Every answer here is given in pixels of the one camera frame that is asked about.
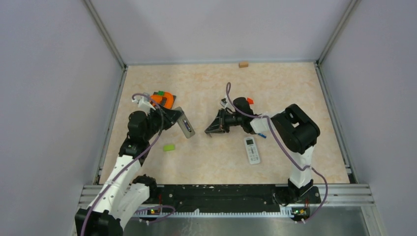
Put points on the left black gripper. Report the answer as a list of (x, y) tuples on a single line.
[(171, 116)]

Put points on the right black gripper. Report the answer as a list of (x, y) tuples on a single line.
[(219, 125)]

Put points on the white remote control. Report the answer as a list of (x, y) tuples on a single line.
[(251, 150), (183, 116)]

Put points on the battery purple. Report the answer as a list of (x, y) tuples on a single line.
[(186, 125)]

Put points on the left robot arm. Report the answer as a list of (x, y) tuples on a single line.
[(120, 196)]

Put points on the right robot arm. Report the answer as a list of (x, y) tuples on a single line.
[(298, 134)]

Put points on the white remote control upright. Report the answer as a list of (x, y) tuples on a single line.
[(251, 150)]

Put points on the red block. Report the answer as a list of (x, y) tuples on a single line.
[(250, 101)]

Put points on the blue block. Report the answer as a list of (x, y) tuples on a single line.
[(262, 135)]

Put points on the green block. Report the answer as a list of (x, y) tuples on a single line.
[(169, 147)]

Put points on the orange tape roll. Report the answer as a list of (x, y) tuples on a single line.
[(166, 101)]

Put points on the tan wooden block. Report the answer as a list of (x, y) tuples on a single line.
[(243, 64)]

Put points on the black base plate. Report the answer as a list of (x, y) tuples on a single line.
[(230, 198)]

